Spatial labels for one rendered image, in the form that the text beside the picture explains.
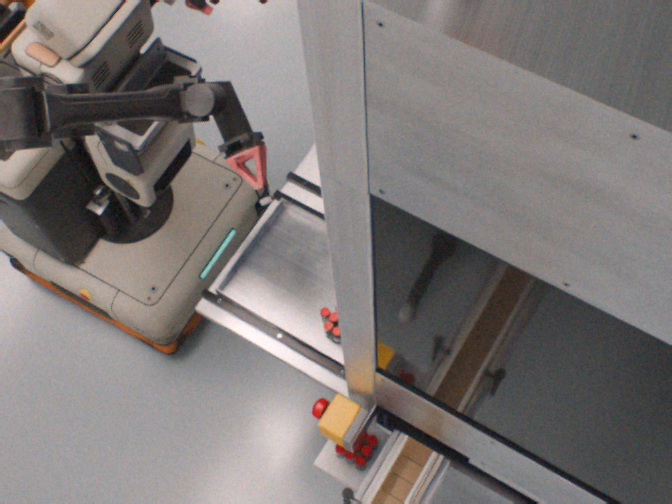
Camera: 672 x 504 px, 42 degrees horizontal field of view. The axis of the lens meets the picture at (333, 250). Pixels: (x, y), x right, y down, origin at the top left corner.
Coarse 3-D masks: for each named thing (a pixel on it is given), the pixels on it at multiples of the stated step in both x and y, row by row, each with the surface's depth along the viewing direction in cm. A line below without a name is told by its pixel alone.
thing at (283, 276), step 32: (288, 224) 195; (320, 224) 193; (256, 256) 192; (288, 256) 191; (320, 256) 191; (224, 288) 189; (256, 288) 188; (288, 288) 188; (320, 288) 188; (288, 320) 185; (320, 320) 184; (320, 352) 179
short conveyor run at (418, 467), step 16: (400, 432) 168; (384, 448) 166; (400, 448) 163; (416, 448) 167; (384, 464) 165; (400, 464) 165; (416, 464) 165; (432, 464) 162; (448, 464) 165; (368, 480) 164; (384, 480) 164; (400, 480) 164; (416, 480) 164; (432, 480) 163; (352, 496) 157; (368, 496) 159; (384, 496) 163; (400, 496) 163; (416, 496) 163; (432, 496) 167
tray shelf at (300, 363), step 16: (304, 160) 202; (304, 176) 201; (288, 192) 199; (304, 192) 199; (272, 208) 197; (320, 208) 197; (256, 224) 196; (224, 272) 191; (208, 304) 188; (224, 320) 186; (240, 320) 186; (240, 336) 185; (256, 336) 184; (272, 352) 182; (288, 352) 182; (304, 368) 180; (320, 368) 180; (320, 384) 180; (336, 384) 178
